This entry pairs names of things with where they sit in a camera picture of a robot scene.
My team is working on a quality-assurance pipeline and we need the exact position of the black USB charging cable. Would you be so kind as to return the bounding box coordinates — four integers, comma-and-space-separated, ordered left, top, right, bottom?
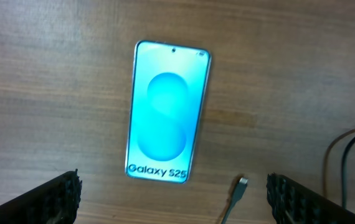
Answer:
219, 123, 355, 224

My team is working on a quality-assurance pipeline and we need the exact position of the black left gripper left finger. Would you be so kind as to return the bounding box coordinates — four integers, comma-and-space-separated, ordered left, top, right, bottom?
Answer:
0, 170, 82, 224

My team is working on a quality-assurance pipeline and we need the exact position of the Galaxy S25 smartphone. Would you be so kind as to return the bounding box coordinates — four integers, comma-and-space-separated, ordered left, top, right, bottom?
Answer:
125, 40, 212, 184

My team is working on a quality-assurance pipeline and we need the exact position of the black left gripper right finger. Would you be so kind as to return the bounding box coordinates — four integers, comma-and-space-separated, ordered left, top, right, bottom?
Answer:
267, 173, 355, 224

